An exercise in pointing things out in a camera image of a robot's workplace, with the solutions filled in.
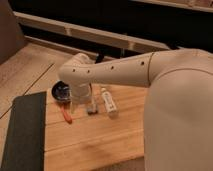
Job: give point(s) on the white wooden shelf rail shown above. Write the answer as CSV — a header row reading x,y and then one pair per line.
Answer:
x,y
90,34

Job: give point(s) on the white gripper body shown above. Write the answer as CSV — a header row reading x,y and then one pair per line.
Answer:
x,y
80,94

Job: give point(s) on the dark grey mat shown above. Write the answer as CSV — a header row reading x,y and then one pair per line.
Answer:
x,y
24,146

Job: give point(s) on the dark blue bowl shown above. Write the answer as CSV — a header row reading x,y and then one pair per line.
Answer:
x,y
61,92

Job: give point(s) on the white tube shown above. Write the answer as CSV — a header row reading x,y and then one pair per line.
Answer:
x,y
109,102

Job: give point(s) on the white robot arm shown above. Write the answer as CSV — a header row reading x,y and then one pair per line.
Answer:
x,y
178,111

